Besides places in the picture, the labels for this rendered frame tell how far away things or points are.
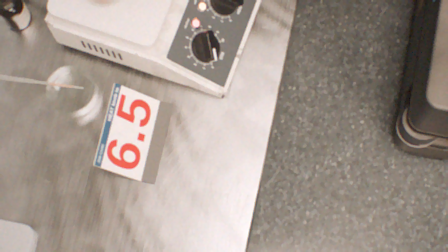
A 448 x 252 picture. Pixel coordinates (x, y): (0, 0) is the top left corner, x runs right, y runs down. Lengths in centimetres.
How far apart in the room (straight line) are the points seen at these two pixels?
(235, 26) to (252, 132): 12
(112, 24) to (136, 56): 4
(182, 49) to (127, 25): 6
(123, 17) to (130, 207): 20
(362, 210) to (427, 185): 14
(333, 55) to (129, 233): 93
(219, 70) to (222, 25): 5
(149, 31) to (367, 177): 90
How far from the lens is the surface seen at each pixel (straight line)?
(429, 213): 171
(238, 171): 92
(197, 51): 90
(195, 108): 94
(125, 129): 92
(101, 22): 89
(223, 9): 92
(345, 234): 168
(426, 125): 147
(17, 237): 93
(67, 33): 92
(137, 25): 88
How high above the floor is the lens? 165
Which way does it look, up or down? 75 degrees down
